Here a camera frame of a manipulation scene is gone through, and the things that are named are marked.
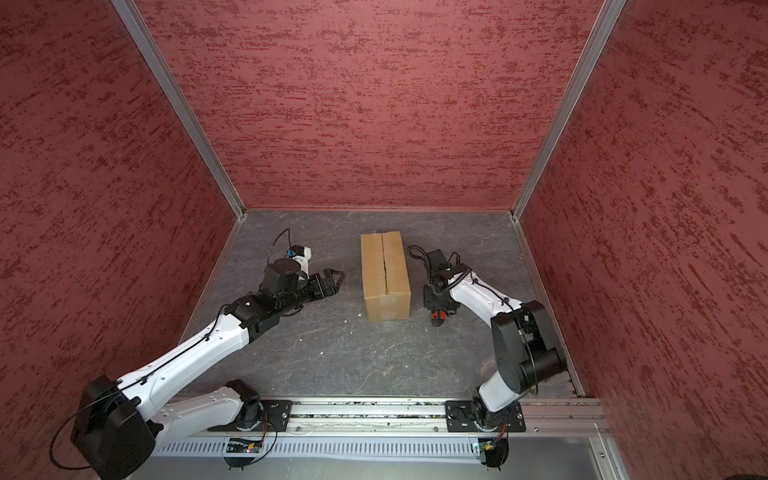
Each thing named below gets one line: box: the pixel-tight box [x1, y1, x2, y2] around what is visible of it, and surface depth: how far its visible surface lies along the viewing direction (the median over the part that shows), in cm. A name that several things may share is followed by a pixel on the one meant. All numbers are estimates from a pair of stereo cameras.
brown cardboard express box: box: [360, 231, 411, 323], surface depth 87 cm
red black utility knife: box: [431, 309, 447, 327], surface depth 87 cm
